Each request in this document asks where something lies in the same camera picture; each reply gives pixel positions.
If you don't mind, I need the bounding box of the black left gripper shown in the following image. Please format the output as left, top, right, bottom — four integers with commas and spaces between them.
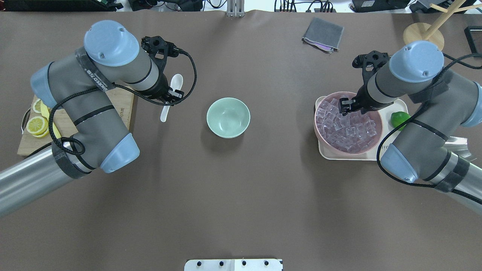
149, 73, 185, 105

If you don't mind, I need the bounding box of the lemon slice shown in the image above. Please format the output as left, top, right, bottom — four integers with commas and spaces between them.
32, 99, 42, 114
26, 116, 49, 137

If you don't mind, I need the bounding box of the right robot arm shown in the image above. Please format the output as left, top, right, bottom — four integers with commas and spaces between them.
339, 41, 481, 214

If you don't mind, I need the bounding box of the wooden cutting board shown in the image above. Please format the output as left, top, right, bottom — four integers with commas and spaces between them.
17, 88, 137, 156

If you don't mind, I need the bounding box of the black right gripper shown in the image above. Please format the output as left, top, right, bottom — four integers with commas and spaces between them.
339, 85, 377, 115

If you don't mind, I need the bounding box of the black tray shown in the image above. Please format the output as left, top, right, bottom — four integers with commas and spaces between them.
464, 26, 482, 58

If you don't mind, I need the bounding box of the mint green bowl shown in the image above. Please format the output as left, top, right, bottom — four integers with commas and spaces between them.
206, 97, 251, 139

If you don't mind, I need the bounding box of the grey folded cloth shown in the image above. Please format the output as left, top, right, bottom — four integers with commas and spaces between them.
302, 18, 345, 53

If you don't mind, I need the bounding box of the cream rectangular tray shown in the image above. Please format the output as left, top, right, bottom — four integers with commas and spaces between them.
318, 99, 408, 161

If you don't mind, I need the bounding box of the pile of clear ice cubes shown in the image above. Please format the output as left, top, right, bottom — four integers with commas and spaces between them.
316, 95, 378, 153

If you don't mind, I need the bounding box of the yellow plastic spoon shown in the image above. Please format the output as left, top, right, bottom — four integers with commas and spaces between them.
40, 101, 61, 139

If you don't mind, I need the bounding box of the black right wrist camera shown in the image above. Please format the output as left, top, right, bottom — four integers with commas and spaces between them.
352, 51, 390, 78

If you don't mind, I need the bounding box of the aluminium frame post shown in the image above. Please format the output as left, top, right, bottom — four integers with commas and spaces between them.
227, 0, 245, 18

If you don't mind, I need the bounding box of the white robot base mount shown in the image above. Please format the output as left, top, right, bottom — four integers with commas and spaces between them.
184, 258, 284, 271

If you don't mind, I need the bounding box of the metal ice scoop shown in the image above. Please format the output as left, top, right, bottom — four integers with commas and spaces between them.
444, 137, 477, 162

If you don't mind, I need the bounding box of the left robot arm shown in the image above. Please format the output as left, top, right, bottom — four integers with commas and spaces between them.
0, 20, 189, 216

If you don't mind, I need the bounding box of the green lime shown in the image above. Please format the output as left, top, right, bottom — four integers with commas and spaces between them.
390, 111, 411, 128

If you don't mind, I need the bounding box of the white ceramic spoon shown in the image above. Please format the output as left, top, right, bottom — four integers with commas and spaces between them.
160, 74, 183, 122

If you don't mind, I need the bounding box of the wooden cup stand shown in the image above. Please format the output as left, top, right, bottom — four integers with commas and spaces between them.
403, 0, 482, 51

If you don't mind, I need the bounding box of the pink bowl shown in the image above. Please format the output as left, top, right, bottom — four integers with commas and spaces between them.
314, 91, 383, 155

